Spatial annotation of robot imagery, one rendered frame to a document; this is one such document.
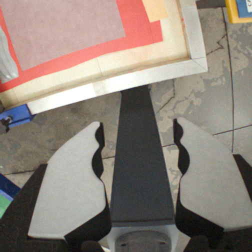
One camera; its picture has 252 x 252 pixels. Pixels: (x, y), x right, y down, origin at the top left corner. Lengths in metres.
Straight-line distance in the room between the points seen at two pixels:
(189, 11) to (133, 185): 0.48
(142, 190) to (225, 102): 1.32
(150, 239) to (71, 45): 0.51
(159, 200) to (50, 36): 0.51
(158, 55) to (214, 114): 1.31
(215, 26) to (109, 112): 1.05
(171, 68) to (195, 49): 0.08
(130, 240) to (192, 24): 0.52
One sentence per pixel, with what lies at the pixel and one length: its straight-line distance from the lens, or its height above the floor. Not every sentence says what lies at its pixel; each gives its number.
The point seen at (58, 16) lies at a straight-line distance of 0.55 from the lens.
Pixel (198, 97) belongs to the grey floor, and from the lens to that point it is 1.67.
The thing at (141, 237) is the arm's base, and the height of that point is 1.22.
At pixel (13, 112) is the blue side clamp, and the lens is 0.61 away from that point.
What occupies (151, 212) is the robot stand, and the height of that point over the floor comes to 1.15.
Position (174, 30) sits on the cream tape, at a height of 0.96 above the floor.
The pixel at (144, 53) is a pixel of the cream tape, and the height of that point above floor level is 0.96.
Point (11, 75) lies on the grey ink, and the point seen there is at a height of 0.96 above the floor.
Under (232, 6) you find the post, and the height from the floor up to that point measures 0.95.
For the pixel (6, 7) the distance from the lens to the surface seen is 0.62.
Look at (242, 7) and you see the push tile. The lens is 0.58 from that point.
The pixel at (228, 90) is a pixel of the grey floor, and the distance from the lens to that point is 1.74.
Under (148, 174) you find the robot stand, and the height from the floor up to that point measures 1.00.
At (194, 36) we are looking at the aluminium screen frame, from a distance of 0.50.
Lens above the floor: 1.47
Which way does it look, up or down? 61 degrees down
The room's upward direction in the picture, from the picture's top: 178 degrees counter-clockwise
